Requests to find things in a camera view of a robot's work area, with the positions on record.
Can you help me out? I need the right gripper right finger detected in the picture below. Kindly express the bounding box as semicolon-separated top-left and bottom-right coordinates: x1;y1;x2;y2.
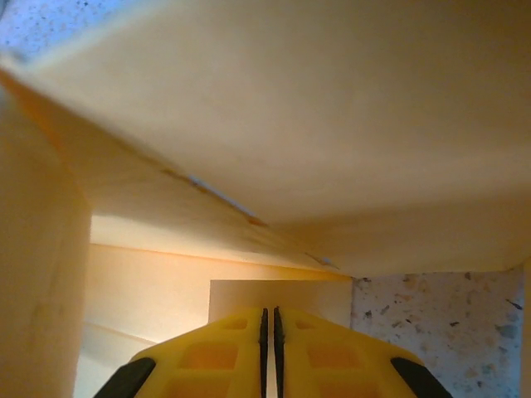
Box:
272;306;453;398

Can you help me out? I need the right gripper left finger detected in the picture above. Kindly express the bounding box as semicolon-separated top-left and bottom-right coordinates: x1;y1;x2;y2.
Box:
94;307;270;398

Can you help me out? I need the yellow paper box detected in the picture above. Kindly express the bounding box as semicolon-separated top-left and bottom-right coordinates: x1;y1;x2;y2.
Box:
0;0;531;398

